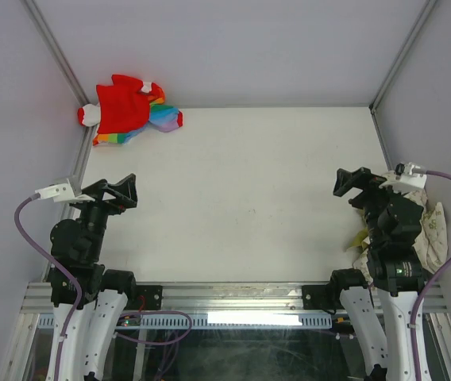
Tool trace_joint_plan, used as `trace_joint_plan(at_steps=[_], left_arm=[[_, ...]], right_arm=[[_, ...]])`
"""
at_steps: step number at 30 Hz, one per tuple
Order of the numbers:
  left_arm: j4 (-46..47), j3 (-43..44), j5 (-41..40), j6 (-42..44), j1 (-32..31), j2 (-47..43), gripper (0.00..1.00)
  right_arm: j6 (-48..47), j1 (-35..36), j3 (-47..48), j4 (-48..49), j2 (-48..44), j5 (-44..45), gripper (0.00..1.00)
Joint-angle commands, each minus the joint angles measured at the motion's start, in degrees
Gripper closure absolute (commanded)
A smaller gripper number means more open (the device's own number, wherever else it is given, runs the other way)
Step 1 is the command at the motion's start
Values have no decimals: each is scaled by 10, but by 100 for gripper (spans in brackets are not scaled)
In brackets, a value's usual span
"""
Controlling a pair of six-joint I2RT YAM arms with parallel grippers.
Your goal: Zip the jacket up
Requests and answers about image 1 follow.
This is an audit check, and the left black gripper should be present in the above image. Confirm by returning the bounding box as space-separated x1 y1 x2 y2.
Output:
75 172 137 259

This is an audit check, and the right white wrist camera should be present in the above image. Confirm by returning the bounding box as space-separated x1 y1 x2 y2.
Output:
380 162 427 193

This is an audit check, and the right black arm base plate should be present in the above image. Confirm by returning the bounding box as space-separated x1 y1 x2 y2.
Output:
301 284 335 313

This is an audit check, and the aluminium corner post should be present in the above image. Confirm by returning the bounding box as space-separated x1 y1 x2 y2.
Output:
20 0 90 105
369 0 438 114

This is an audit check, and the grey slotted cable duct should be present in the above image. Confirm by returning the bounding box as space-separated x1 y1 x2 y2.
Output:
36 312 333 330

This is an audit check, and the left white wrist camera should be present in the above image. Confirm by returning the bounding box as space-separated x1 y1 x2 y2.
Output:
36 175 94 204

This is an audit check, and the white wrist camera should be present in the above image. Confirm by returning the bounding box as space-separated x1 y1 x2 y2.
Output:
36 175 94 204
380 162 427 193

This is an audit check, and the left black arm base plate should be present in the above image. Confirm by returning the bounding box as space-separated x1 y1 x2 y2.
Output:
133 284 163 311

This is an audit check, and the left aluminium corner post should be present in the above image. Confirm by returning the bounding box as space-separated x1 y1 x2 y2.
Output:
20 0 90 105

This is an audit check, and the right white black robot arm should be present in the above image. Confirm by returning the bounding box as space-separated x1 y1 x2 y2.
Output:
326 167 431 380

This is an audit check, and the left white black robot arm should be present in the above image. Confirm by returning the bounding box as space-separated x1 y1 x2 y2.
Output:
46 174 138 380

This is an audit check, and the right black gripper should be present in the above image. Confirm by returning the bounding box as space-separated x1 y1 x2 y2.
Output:
333 166 408 245

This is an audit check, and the right aluminium corner post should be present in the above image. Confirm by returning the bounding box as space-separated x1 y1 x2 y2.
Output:
369 0 438 114

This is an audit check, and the cream green printed jacket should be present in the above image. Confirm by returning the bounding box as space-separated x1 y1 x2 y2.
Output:
347 190 449 283

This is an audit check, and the red rainbow striped garment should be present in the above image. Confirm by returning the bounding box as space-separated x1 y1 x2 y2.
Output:
77 74 183 146

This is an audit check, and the aluminium front rail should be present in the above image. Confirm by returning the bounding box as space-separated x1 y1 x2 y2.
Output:
21 282 448 314

